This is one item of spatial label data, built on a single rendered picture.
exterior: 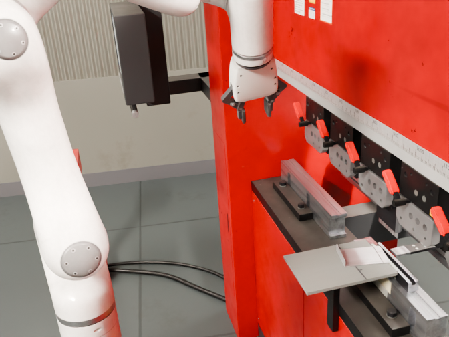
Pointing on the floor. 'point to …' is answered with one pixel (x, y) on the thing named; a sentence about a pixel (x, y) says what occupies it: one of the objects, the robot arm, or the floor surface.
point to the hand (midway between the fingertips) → (254, 110)
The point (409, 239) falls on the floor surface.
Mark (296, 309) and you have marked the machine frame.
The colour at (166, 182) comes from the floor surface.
